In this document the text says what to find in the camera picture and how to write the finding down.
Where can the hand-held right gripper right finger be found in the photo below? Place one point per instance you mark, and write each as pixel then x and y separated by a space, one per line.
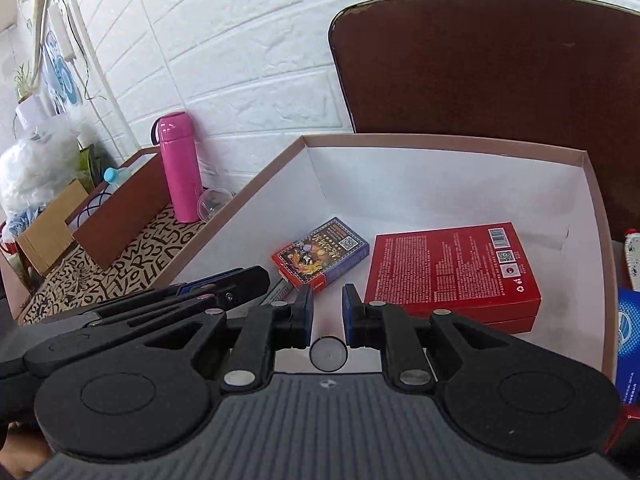
pixel 351 320

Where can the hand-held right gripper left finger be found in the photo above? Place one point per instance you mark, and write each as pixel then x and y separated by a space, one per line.
pixel 304 320

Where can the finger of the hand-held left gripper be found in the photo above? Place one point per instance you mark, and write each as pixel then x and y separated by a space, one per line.
pixel 196 287
pixel 250 285

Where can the silver cylinder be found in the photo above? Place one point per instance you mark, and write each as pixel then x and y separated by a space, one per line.
pixel 328 353

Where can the red-edged playing card box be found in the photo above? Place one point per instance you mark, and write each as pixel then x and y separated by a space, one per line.
pixel 320 252

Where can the brown cardboard box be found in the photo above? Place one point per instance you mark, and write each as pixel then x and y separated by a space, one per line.
pixel 450 195

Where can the person's left hand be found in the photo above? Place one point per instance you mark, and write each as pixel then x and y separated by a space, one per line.
pixel 25 452

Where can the clear plastic cup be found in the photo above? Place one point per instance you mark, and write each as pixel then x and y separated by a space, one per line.
pixel 215 204

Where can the narrow brown box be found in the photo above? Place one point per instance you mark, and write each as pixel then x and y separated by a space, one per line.
pixel 125 215

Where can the pink thermos bottle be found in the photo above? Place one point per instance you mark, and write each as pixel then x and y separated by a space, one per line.
pixel 179 170

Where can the light blue capped bottle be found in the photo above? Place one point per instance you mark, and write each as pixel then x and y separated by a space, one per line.
pixel 116 179

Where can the plain cardboard carton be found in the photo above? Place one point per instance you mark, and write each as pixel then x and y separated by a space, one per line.
pixel 47 232

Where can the green leafy packet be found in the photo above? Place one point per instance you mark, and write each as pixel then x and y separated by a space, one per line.
pixel 87 167

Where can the white plastic bag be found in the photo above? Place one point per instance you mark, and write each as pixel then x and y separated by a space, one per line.
pixel 35 165

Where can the small potted plant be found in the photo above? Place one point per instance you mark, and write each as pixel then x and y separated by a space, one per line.
pixel 26 92

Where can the blue round-print packet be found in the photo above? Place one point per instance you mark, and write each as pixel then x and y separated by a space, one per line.
pixel 630 345

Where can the brown wooden headboard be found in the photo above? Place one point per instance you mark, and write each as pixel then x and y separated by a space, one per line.
pixel 490 65

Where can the blue wall sticker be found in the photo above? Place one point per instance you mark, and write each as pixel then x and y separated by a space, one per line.
pixel 62 72

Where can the white wall power strip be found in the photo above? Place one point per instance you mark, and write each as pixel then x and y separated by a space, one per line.
pixel 61 30

